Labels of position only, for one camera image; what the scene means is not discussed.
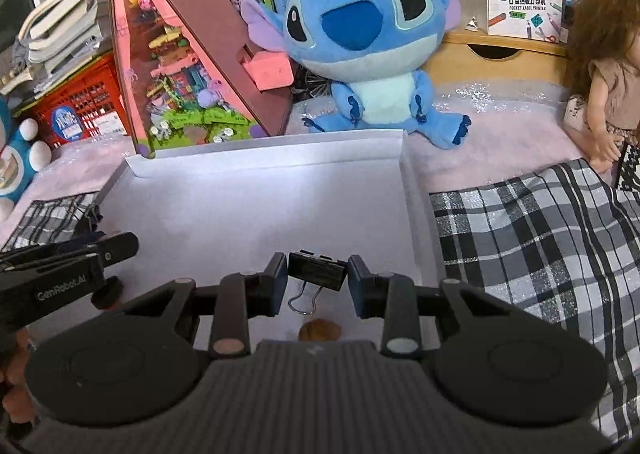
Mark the blue white cat plush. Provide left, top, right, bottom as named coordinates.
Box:
left=0, top=99, right=53, bottom=221

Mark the wooden drawer box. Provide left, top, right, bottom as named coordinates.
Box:
left=425, top=29, right=571, bottom=88

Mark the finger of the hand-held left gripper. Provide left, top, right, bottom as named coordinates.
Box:
left=0, top=232, right=140, bottom=283

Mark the brown walnut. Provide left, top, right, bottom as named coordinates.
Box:
left=299, top=319, right=342, bottom=342

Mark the pink triangular diorama house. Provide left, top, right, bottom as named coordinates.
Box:
left=106, top=0, right=296, bottom=160

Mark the blue alien plush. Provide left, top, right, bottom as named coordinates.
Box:
left=240, top=0, right=473, bottom=150

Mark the stack of white books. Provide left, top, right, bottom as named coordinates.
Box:
left=0, top=0, right=136, bottom=100

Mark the white cardboard box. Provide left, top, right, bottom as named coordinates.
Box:
left=92, top=129, right=441, bottom=352

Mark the black white plaid cloth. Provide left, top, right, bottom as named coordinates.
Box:
left=0, top=158, right=640, bottom=441

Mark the red plastic crate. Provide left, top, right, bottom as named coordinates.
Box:
left=12, top=52, right=133, bottom=145

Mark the person's left hand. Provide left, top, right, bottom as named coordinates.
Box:
left=0, top=331, right=38, bottom=418

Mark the black round cap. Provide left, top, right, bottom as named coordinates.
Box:
left=91, top=277, right=123, bottom=311

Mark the long-haired baby doll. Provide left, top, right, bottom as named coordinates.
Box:
left=562, top=0, right=640, bottom=192

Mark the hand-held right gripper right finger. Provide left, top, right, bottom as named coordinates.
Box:
left=347, top=254, right=532, bottom=359

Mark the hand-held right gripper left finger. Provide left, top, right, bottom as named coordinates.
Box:
left=120, top=253, right=290, bottom=360

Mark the white printed carton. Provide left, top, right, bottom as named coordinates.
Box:
left=470, top=0, right=566, bottom=42

